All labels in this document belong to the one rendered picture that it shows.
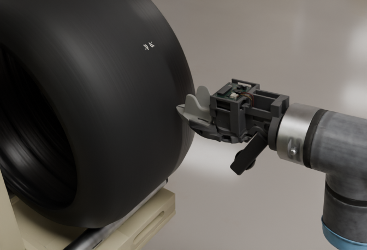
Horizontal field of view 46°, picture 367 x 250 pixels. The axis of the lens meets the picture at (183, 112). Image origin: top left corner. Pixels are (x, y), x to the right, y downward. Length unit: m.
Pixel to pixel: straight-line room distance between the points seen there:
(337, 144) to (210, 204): 1.73
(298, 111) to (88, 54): 0.33
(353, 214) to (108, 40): 0.46
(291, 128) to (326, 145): 0.06
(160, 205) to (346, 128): 0.61
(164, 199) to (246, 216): 1.19
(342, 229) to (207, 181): 1.78
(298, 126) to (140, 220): 0.56
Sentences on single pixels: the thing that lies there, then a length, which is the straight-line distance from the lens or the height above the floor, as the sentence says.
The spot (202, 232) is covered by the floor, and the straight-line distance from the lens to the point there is 2.18.
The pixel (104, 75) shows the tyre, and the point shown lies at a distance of 0.69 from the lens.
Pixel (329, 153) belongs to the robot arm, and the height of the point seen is 1.29.
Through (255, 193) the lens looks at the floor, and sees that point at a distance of 2.39.
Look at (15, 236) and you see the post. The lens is 0.92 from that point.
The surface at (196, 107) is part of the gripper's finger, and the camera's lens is 0.73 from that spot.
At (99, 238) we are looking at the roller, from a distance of 0.99.
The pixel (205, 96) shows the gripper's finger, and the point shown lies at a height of 1.26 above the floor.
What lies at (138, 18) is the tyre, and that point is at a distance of 0.78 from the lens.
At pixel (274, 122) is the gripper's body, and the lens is 0.65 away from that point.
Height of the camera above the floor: 1.66
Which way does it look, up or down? 34 degrees down
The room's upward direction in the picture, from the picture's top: straight up
